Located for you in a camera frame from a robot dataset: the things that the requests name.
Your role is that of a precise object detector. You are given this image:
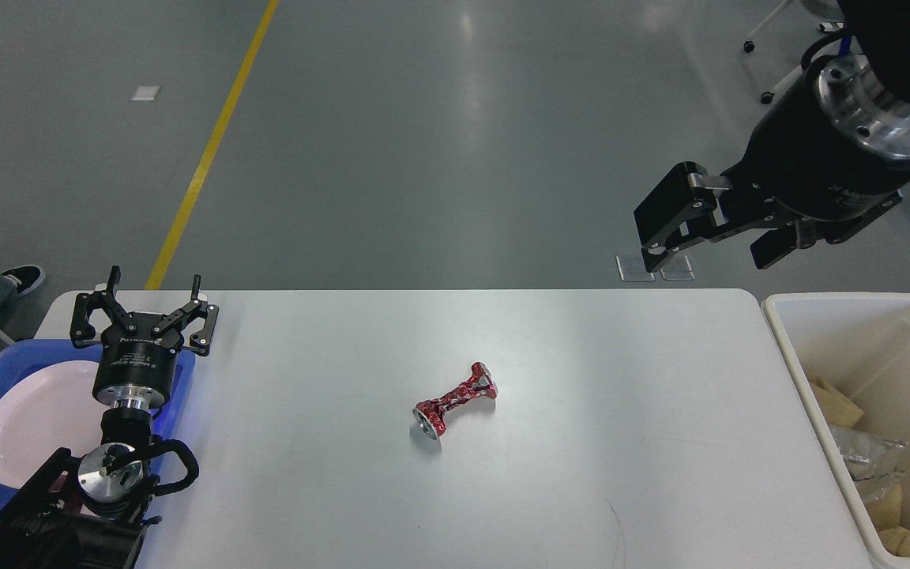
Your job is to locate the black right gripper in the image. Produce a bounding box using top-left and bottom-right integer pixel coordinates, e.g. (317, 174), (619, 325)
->
(634, 55), (910, 273)

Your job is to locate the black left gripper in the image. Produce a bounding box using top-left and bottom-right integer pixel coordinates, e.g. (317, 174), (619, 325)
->
(70, 264), (220, 408)

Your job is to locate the pink plate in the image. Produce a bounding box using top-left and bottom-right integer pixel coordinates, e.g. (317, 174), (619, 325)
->
(0, 360), (106, 488)

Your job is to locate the large brown paper bag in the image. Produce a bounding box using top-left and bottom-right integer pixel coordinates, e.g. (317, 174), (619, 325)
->
(807, 377), (866, 429)

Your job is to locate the aluminium foil tray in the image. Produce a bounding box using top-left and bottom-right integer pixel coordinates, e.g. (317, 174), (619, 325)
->
(829, 425), (908, 481)

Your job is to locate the crushed red can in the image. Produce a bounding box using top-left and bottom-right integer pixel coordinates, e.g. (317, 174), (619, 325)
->
(412, 361), (498, 440)

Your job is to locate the brown paper ball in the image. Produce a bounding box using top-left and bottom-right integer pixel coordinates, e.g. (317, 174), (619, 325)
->
(878, 526), (910, 558)

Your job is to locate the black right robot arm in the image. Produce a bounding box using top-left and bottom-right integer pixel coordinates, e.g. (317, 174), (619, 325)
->
(634, 1), (910, 273)

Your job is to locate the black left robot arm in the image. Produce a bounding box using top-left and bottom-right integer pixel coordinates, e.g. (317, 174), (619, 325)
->
(0, 266), (220, 568)

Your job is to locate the clear floor plate right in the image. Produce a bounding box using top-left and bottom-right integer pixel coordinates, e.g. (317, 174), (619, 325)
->
(660, 254), (696, 281)

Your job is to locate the clear floor plate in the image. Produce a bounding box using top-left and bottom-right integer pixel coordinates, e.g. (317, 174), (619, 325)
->
(660, 254), (696, 281)
(616, 254), (655, 282)

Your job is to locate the clear floor plate left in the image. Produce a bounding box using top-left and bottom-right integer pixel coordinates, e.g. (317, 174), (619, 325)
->
(616, 254), (655, 282)

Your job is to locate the black sneaker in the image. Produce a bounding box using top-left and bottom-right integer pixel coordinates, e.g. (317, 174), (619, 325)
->
(1, 264), (46, 298)

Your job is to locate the white office chair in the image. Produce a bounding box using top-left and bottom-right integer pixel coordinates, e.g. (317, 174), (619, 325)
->
(743, 1), (844, 107)

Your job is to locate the beige plastic bin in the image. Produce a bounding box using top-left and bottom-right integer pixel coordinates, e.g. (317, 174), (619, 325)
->
(761, 292), (910, 568)

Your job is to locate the white floor tape patch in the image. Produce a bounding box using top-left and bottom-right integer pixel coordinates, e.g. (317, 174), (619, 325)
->
(130, 85), (161, 102)

